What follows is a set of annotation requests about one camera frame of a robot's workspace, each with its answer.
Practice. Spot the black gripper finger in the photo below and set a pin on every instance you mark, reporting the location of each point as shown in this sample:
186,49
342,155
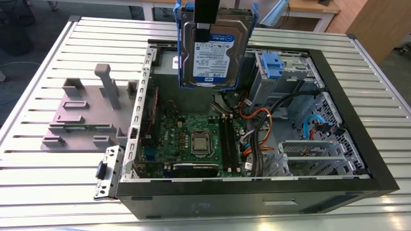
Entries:
206,14

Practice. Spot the blue plastic bay carrier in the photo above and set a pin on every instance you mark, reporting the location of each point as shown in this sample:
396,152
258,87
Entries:
273,65

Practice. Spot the black office chair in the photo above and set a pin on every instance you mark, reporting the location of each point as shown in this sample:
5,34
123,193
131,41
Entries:
13,45

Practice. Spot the green motherboard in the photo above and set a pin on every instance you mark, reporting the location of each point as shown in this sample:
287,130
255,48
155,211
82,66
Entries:
170,154

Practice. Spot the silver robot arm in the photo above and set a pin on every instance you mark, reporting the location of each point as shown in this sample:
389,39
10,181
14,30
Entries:
273,14

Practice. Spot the metal disk bay cage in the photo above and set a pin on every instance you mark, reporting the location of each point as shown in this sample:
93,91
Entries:
289,81

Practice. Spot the black graphics card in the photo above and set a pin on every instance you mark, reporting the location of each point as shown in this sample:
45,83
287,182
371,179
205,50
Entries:
195,168

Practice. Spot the hinged metal slot bracket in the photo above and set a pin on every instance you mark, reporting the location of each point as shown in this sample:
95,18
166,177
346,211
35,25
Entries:
113,168

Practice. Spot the black open PC case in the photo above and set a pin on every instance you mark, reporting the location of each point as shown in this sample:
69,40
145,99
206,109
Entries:
225,199

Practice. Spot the CPU socket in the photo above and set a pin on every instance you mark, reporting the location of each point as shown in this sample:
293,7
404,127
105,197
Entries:
194,154

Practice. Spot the green RAM stick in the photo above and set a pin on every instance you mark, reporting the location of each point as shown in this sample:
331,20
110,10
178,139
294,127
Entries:
81,127

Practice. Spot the perforated metal disk bay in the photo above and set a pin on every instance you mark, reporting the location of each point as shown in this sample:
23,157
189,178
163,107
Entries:
309,144

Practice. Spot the hard disk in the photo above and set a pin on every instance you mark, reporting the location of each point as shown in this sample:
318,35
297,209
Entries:
218,62

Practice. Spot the wooden cabinet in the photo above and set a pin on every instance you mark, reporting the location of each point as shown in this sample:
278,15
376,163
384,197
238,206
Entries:
380,24

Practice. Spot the silver CPU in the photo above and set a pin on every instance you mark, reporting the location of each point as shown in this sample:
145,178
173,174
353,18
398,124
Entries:
199,143

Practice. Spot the black RAM slot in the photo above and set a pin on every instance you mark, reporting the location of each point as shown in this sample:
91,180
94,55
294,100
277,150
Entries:
234,142
226,142

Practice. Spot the wooden top desk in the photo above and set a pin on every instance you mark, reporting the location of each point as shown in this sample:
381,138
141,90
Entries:
314,7

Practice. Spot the silver power supply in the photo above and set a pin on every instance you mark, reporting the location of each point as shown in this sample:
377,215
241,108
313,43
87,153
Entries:
167,96

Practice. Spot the grey parts rack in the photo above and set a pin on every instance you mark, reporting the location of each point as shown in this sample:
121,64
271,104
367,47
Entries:
93,113

